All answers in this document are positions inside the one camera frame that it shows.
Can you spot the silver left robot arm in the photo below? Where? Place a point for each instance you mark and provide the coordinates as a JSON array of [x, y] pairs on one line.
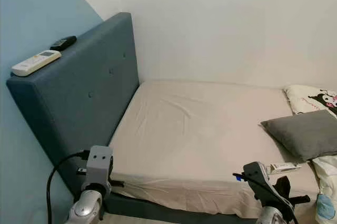
[[84, 208]]

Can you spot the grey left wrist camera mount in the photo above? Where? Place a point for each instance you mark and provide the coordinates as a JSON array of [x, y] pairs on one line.
[[99, 163]]

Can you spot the grey fabric pillow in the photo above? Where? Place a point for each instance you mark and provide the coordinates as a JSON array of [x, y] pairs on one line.
[[303, 134]]

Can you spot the beige sheeted mattress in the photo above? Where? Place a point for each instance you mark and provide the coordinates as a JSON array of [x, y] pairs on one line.
[[195, 134]]

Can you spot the blue fabric bed headboard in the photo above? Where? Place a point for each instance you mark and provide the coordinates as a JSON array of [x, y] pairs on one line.
[[79, 98]]

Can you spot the white remote control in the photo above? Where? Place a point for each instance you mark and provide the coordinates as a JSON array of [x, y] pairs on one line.
[[34, 62]]

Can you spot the black remote control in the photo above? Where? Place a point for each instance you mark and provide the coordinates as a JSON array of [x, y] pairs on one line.
[[63, 43]]

